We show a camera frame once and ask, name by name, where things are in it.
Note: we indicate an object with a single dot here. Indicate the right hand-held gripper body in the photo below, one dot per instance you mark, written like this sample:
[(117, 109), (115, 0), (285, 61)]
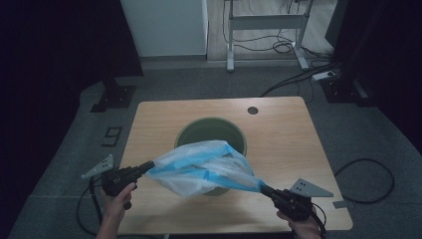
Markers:
[(292, 202)]

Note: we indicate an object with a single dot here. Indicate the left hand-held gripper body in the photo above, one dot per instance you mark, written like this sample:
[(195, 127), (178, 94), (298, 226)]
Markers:
[(116, 179)]

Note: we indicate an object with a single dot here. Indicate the white and blue plastic bag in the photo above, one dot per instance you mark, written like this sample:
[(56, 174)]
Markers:
[(199, 172)]

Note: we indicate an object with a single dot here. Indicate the green plastic bin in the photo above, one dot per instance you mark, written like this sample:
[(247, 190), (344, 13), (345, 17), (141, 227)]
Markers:
[(212, 131)]

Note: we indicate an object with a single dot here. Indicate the person's left hand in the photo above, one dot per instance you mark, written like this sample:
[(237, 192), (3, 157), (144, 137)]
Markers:
[(114, 205)]

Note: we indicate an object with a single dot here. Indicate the person's right hand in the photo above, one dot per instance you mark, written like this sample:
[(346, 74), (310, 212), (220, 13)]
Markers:
[(305, 229)]

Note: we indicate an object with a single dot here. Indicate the grey tape strip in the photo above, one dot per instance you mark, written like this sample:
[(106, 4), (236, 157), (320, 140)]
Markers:
[(341, 204)]

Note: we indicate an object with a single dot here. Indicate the black stand base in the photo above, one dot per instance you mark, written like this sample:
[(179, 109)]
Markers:
[(114, 98), (345, 91)]

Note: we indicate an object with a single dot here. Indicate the white power strip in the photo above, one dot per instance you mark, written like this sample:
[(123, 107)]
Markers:
[(322, 75)]

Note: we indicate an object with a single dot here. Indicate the white cabinet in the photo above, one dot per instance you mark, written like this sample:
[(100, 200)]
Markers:
[(166, 26)]

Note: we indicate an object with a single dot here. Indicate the dark curtain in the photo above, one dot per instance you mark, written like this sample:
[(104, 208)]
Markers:
[(49, 49), (391, 49)]

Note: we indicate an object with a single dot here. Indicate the white metal desk frame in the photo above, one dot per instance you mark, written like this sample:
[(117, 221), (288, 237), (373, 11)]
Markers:
[(265, 22)]

